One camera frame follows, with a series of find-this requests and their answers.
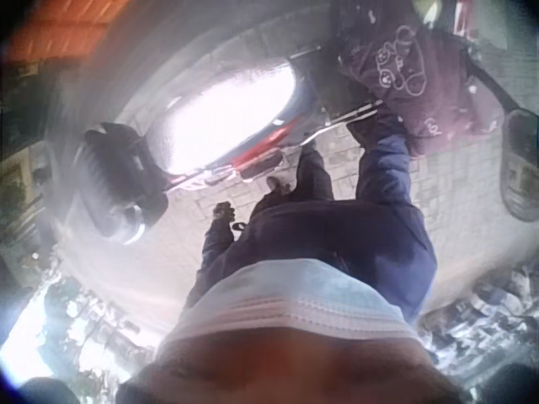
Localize person's left hand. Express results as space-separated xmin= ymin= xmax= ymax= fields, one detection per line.
xmin=211 ymin=201 xmax=237 ymax=225

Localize person's right hand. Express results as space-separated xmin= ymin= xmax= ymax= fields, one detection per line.
xmin=345 ymin=114 xmax=382 ymax=147

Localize purple bear print bag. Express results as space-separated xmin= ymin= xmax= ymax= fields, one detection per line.
xmin=335 ymin=16 xmax=509 ymax=157

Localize scooter with red blue trim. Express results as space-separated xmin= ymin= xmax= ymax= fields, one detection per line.
xmin=138 ymin=50 xmax=334 ymax=194

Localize person's legs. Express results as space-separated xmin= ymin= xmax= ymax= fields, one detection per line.
xmin=248 ymin=141 xmax=338 ymax=215

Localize black scooter wheel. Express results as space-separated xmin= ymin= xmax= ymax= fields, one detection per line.
xmin=72 ymin=120 xmax=170 ymax=247

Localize thin metal rod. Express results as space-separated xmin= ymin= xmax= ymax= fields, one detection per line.
xmin=323 ymin=98 xmax=385 ymax=128

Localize green plants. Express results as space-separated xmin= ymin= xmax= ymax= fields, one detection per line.
xmin=24 ymin=273 xmax=157 ymax=380

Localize red brown roof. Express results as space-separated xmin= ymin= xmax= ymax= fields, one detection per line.
xmin=6 ymin=0 xmax=140 ymax=64

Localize heap of rubble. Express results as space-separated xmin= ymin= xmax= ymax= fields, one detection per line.
xmin=420 ymin=256 xmax=536 ymax=380

